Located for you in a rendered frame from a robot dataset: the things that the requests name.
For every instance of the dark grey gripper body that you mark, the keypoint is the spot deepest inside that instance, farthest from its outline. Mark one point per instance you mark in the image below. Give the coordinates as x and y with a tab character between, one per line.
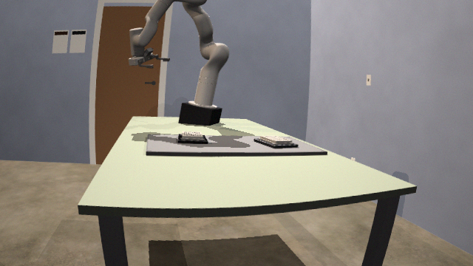
134	61

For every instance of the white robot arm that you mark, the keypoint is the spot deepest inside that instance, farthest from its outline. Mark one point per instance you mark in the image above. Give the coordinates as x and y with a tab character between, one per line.
217	54

